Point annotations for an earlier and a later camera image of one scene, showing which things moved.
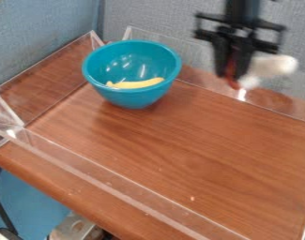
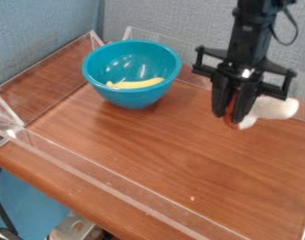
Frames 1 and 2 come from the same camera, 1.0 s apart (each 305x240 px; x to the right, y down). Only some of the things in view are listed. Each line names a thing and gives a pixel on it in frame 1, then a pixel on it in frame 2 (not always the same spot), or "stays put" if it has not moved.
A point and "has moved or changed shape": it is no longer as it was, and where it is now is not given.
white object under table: x=77 y=228 stays put
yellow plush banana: x=133 y=83 stays put
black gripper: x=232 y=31 -> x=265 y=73
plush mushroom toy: x=267 y=65 has moved or changed shape
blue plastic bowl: x=132 y=71 stays put
